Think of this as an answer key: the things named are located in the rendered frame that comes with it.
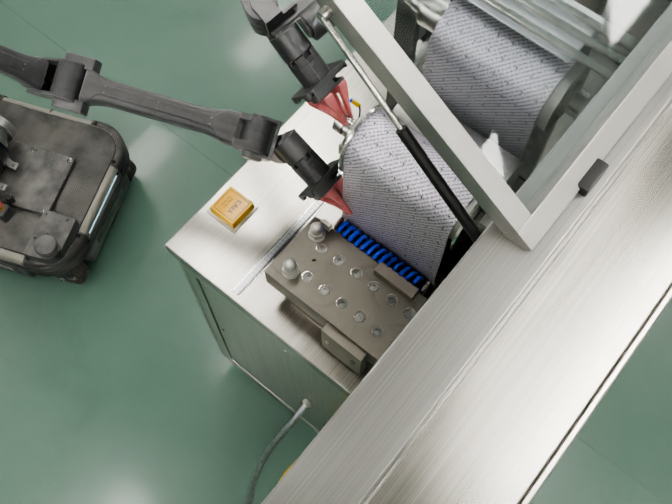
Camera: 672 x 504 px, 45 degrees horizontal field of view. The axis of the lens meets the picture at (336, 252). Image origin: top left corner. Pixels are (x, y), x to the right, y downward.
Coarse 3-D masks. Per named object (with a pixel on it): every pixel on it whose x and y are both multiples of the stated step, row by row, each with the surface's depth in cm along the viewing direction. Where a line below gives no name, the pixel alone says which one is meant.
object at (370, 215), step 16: (352, 192) 153; (352, 208) 160; (368, 208) 154; (384, 208) 149; (352, 224) 166; (368, 224) 160; (384, 224) 155; (400, 224) 150; (384, 240) 161; (400, 240) 156; (416, 240) 150; (432, 240) 145; (400, 256) 162; (416, 256) 156; (432, 256) 151; (432, 272) 157
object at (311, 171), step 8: (312, 152) 157; (304, 160) 156; (312, 160) 156; (320, 160) 157; (336, 160) 160; (296, 168) 157; (304, 168) 156; (312, 168) 156; (320, 168) 157; (328, 168) 158; (336, 168) 158; (304, 176) 157; (312, 176) 157; (320, 176) 157; (312, 184) 158; (320, 184) 156; (304, 192) 159; (312, 192) 155
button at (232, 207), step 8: (224, 192) 180; (232, 192) 180; (216, 200) 179; (224, 200) 179; (232, 200) 179; (240, 200) 179; (248, 200) 179; (216, 208) 178; (224, 208) 178; (232, 208) 178; (240, 208) 178; (248, 208) 178; (224, 216) 177; (232, 216) 177; (240, 216) 178; (232, 224) 177
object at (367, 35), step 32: (320, 0) 84; (352, 0) 83; (352, 32) 85; (384, 32) 85; (352, 64) 87; (384, 64) 85; (416, 96) 87; (640, 96) 102; (448, 128) 89; (608, 128) 99; (416, 160) 93; (448, 160) 91; (480, 160) 91; (576, 160) 97; (448, 192) 95; (480, 192) 92; (512, 192) 93; (544, 192) 96; (576, 192) 97; (512, 224) 93; (544, 224) 95
